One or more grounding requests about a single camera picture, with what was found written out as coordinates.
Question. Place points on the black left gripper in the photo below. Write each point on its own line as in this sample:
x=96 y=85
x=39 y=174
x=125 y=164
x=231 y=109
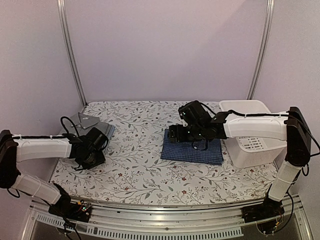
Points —
x=101 y=159

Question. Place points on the light blue shirt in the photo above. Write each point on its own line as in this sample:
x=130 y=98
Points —
x=112 y=129

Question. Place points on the floral white tablecloth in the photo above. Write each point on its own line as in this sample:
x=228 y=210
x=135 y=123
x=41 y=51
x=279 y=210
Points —
x=134 y=173

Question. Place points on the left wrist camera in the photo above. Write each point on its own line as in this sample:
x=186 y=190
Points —
x=96 y=140

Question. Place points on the blue checked long sleeve shirt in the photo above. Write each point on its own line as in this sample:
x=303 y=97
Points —
x=203 y=152

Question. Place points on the aluminium frame post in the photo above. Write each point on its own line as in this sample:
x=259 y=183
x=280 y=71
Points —
x=61 y=6
x=270 y=5

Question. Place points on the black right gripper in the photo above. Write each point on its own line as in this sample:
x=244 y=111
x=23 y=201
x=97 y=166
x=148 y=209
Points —
x=180 y=137

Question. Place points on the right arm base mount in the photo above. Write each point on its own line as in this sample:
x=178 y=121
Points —
x=267 y=209

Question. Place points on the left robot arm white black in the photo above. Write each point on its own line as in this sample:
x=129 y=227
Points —
x=86 y=150

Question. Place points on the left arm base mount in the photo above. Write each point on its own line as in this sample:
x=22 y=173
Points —
x=78 y=211

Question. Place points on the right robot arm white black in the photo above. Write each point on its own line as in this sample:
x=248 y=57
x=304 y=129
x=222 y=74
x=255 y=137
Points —
x=288 y=126

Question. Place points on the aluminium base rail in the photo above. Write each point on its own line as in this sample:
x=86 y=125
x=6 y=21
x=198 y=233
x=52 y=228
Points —
x=115 y=221

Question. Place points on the white plastic basket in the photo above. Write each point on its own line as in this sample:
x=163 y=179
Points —
x=248 y=152

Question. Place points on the right aluminium frame post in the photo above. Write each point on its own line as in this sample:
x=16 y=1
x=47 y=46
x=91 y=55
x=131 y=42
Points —
x=270 y=5

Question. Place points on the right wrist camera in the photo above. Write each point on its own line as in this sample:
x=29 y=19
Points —
x=194 y=113

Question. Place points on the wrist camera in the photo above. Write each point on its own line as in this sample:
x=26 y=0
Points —
x=194 y=113
x=96 y=140

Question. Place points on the grey shirt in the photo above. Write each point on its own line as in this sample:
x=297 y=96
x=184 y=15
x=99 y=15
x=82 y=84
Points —
x=84 y=123

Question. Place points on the left aluminium frame post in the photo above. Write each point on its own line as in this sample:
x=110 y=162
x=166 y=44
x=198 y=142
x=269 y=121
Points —
x=61 y=6

